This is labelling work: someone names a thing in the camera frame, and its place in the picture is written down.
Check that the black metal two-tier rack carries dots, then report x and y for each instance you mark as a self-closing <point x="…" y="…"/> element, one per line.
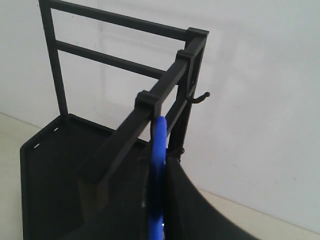
<point x="72" y="167"/>

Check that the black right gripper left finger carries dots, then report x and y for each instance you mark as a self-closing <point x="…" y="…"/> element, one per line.
<point x="126" y="218"/>

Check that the black plastic hook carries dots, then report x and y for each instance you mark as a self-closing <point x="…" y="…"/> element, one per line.
<point x="151" y="102"/>
<point x="188" y="82"/>

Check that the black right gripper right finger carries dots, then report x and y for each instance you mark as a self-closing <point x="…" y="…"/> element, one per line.
<point x="188" y="215"/>

